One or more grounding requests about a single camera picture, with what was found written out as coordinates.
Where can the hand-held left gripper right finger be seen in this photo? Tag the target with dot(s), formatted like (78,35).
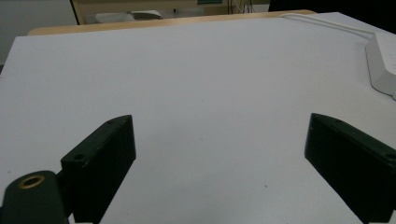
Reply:
(351,155)

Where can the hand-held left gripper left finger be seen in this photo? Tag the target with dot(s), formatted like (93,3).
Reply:
(99,155)

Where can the white power strip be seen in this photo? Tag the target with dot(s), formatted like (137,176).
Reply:
(383,62)

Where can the wooden table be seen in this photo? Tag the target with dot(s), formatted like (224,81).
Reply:
(149,23)

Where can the beige desk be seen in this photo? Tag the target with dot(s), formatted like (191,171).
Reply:
(137,6)

